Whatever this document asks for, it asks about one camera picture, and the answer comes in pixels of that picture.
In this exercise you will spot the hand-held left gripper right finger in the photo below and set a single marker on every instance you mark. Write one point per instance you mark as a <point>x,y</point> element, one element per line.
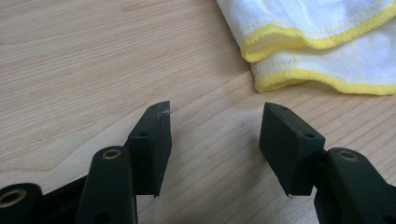
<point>289,149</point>

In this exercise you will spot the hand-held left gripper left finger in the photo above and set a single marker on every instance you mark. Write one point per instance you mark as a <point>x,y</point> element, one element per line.
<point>151,149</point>

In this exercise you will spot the white towel with yellow trim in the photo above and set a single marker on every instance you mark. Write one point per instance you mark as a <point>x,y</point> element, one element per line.
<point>327,46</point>

